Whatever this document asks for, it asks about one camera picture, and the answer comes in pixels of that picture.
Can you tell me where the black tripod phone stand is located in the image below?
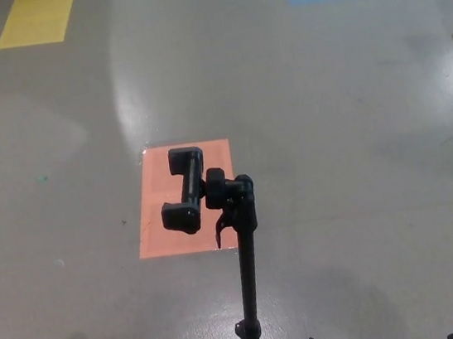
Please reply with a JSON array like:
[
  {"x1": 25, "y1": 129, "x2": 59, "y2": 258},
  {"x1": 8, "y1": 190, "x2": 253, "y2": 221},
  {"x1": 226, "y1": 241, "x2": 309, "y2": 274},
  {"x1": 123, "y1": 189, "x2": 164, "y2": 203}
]
[{"x1": 152, "y1": 132, "x2": 316, "y2": 339}]

